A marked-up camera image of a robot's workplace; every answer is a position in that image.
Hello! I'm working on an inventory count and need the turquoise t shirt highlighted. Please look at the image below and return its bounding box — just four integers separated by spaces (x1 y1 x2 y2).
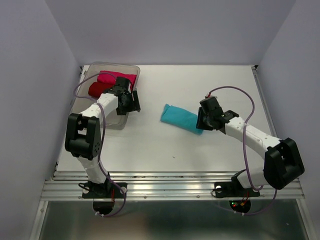
160 104 203 135

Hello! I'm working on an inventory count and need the clear plastic bin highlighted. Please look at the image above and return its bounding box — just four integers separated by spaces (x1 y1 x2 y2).
71 62 141 130

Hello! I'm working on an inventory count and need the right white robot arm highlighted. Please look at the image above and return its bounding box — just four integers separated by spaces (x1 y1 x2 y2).
196 96 305 195

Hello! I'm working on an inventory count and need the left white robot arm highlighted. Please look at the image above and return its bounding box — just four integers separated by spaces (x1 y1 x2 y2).
64 77 141 197

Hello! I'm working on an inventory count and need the pink rolled shirt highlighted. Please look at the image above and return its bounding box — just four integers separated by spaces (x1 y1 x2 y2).
97 70 137 85

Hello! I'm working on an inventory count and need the dark red rolled shirt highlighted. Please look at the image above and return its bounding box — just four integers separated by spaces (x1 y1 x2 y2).
88 81 113 99

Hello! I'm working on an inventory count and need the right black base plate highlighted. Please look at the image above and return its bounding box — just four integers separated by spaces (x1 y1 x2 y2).
211 175 260 199

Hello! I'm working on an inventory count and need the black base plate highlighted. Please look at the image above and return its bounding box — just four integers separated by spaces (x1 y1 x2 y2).
211 175 260 199
78 181 128 200

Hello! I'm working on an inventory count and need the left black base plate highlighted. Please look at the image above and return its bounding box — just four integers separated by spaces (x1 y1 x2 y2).
78 181 128 200

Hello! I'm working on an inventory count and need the aluminium mounting rail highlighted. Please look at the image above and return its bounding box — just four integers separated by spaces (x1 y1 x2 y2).
41 171 307 201

